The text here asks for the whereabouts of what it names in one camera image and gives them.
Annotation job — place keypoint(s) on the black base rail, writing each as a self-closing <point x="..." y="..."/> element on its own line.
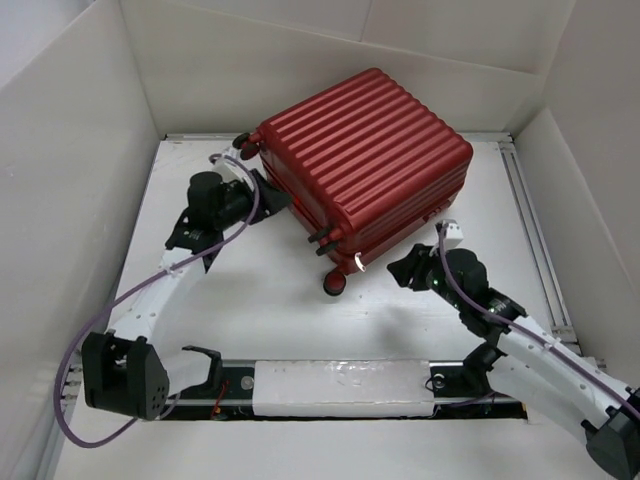
<point x="454" y="398"/>

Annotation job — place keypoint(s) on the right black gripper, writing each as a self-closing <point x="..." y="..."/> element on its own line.
<point x="412" y="265"/>

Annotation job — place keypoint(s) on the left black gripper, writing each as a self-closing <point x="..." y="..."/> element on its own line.
<point x="270" y="199"/>

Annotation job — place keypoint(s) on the red hard-shell suitcase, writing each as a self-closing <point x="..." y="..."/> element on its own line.
<point x="366" y="163"/>

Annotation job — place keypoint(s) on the white foam block on rail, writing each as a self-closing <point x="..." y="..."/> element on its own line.
<point x="342" y="389"/>

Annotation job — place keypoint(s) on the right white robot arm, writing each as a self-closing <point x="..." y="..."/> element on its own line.
<point x="520" y="359"/>

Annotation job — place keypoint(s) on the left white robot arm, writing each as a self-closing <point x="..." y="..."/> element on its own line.
<point x="122" y="371"/>

